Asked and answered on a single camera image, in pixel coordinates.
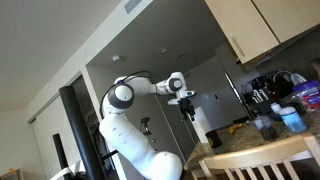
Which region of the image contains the white smoke detector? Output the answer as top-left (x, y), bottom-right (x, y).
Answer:
top-left (111, 54), bottom-right (123, 64)

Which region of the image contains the clear pitcher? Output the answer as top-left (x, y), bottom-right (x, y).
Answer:
top-left (273, 70), bottom-right (308, 86)

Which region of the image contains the clear jar purple lid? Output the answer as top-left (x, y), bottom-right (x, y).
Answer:
top-left (292, 79), bottom-right (320, 114)

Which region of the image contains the clear glass jar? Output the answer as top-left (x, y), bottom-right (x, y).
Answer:
top-left (253, 114), bottom-right (279, 141)

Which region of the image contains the yellow banana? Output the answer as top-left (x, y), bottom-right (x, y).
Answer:
top-left (228, 123), bottom-right (245, 135)

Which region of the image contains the black camera on tripod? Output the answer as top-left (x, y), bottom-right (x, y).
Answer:
top-left (139, 116), bottom-right (153, 136)

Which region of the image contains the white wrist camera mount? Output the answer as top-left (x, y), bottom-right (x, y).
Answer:
top-left (167, 97), bottom-right (183, 106)

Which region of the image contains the white bent bar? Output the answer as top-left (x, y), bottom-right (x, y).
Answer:
top-left (49, 159), bottom-right (88, 180)

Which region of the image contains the wooden chair back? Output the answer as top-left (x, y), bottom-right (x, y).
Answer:
top-left (198, 133), bottom-right (320, 180)

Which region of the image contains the beige cabinet door with vent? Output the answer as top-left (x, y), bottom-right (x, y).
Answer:
top-left (203, 0), bottom-right (280, 64)

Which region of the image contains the plain beige cabinet door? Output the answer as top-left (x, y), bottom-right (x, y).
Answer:
top-left (252, 0), bottom-right (320, 44)

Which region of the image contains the black mug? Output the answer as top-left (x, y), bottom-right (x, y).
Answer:
top-left (205, 129), bottom-right (223, 149)

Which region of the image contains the black coffee machine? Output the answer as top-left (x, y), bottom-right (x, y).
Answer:
top-left (243, 74), bottom-right (295, 112)

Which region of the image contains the grey ceiling vent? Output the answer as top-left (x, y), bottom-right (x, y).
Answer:
top-left (123, 0), bottom-right (144, 15)

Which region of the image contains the wooden side furniture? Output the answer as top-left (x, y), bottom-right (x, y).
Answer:
top-left (0, 168), bottom-right (25, 180)

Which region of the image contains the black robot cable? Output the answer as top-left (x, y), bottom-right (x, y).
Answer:
top-left (99, 70), bottom-right (153, 118)

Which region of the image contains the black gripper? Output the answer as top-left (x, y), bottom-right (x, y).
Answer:
top-left (178, 98), bottom-right (197, 122)

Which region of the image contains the blue container white lid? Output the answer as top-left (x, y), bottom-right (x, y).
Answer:
top-left (278, 106), bottom-right (308, 134)

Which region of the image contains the tall black pole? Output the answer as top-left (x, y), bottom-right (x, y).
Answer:
top-left (58, 85), bottom-right (108, 180)

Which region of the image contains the short black pole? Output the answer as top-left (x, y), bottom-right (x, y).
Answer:
top-left (52, 133), bottom-right (73, 180)

